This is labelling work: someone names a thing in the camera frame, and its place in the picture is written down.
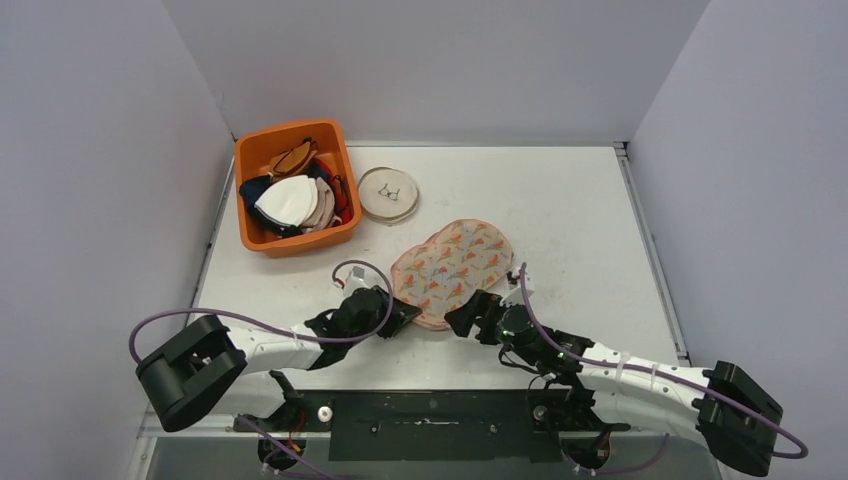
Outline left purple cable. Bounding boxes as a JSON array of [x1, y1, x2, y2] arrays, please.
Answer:
[[127, 259, 395, 366]]

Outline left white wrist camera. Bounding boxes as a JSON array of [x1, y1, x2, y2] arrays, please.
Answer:
[[343, 266, 374, 295]]

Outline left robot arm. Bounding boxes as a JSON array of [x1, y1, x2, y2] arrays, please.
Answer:
[[131, 286, 422, 432]]

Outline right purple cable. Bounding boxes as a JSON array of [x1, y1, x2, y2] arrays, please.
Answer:
[[517, 262, 810, 460]]

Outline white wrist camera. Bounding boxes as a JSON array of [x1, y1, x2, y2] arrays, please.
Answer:
[[343, 266, 374, 295], [501, 268, 525, 307]]

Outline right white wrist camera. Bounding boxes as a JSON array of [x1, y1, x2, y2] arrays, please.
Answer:
[[501, 268, 525, 307]]

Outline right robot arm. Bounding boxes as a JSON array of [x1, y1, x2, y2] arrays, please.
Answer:
[[444, 290, 783, 477]]

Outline carrot print bra case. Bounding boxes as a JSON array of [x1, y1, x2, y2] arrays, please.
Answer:
[[391, 219, 514, 331]]

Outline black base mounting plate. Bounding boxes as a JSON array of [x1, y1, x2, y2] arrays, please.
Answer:
[[233, 380, 630, 463]]

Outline orange plastic bin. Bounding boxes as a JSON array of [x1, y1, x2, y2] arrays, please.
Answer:
[[233, 118, 363, 258]]

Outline purple cable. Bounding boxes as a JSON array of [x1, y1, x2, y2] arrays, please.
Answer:
[[127, 259, 395, 366], [517, 262, 810, 460]]

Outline red garment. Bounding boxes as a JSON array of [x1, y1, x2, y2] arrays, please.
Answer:
[[313, 159, 353, 225]]

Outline white mesh laundry bag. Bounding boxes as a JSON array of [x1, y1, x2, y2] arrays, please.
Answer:
[[357, 167, 420, 225]]

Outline navy blue garment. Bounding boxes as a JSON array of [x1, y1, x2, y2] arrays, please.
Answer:
[[239, 162, 339, 238]]

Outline beige bra in bin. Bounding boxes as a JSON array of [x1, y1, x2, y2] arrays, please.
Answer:
[[300, 178, 336, 233]]

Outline orange bra black straps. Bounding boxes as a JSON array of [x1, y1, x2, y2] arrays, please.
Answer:
[[266, 137, 321, 179]]

